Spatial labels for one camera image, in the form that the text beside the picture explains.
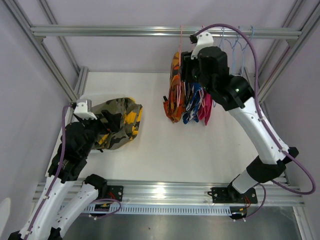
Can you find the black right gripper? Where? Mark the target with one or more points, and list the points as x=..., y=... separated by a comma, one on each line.
x=186, y=63

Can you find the blue hanger of camouflage trousers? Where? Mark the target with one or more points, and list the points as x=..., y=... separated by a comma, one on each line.
x=236, y=54

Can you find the pink hanger of orange trousers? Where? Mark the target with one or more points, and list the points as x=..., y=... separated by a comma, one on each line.
x=180, y=65

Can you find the light blue wire hanger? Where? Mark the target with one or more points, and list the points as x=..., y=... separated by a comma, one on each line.
x=243, y=50

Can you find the white plastic basket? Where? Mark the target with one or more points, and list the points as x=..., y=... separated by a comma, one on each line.
x=97, y=99

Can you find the white slotted cable duct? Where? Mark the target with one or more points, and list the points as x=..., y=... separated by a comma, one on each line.
x=179, y=210

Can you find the pink trousers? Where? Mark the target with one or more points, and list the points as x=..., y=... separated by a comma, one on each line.
x=204, y=112

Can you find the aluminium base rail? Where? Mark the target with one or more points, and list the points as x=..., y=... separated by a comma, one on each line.
x=192, y=194

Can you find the orange camouflage trousers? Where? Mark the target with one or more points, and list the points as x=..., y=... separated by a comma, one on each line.
x=174, y=103

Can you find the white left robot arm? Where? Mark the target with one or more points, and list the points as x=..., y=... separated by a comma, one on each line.
x=50, y=221

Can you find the olive yellow camouflage trousers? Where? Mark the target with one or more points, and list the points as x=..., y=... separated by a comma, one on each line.
x=129, y=128

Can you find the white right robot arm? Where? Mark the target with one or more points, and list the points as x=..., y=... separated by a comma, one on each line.
x=209, y=68

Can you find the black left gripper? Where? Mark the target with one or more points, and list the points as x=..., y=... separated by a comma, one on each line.
x=113, y=125

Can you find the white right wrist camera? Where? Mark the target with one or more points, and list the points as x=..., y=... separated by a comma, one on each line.
x=204, y=40

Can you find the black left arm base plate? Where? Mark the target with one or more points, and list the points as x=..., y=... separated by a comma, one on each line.
x=113, y=192

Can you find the blue white patterned trousers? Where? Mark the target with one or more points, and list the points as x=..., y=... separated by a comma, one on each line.
x=190, y=113

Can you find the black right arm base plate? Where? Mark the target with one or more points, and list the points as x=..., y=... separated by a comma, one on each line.
x=227, y=195

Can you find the aluminium hanging rail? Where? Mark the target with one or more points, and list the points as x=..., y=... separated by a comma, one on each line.
x=56, y=30

